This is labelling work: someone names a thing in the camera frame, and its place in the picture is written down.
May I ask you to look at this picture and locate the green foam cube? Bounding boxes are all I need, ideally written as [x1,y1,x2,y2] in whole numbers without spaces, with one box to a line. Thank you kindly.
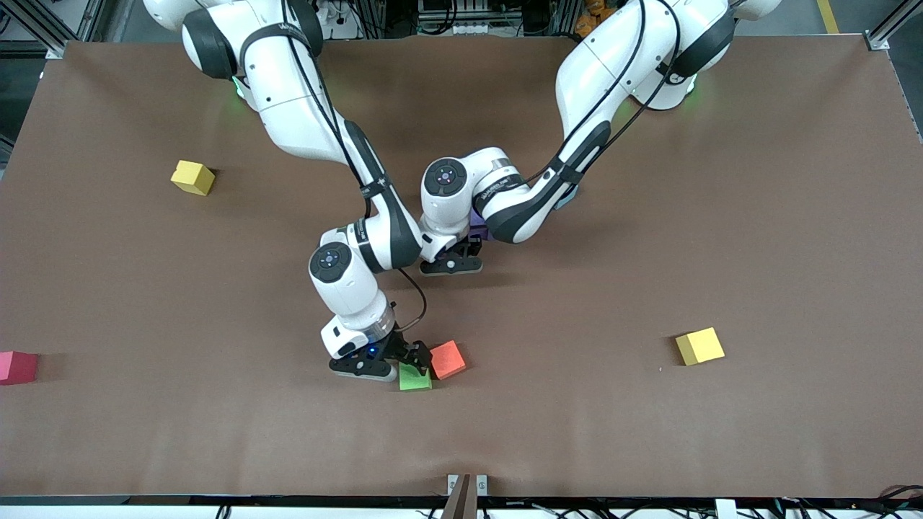
[399,363,433,392]

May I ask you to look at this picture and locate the orange foam cube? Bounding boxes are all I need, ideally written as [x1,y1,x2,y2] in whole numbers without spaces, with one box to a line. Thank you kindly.
[429,340,467,381]

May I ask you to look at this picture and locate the yellow foam cube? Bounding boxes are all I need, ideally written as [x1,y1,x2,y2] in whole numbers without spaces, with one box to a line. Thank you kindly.
[170,160,216,197]
[675,327,726,367]

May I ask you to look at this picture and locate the brown wooden strip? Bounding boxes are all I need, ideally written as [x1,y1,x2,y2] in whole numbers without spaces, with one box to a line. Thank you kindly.
[441,474,480,519]

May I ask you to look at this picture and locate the brown paper table cover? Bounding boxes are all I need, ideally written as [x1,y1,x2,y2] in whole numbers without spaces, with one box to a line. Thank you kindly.
[0,35,923,500]

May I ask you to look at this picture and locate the bag of orange items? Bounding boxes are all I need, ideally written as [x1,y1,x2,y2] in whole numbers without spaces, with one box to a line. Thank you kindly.
[575,0,614,38]

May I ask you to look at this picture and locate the white power strip with plugs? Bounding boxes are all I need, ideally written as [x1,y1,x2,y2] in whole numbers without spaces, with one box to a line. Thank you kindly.
[321,0,361,40]

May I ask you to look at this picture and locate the red foam cube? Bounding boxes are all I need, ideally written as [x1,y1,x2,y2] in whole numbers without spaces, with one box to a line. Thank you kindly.
[0,350,40,386]

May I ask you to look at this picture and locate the small metal table bracket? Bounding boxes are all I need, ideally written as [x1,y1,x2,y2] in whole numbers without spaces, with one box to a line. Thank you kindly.
[447,474,489,497]

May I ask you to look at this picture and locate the aluminium frame rail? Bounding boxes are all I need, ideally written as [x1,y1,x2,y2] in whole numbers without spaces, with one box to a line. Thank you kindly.
[869,0,923,44]
[0,0,109,53]

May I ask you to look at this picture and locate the tangled black cables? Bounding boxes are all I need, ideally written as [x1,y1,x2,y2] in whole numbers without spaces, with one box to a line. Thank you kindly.
[425,487,923,519]

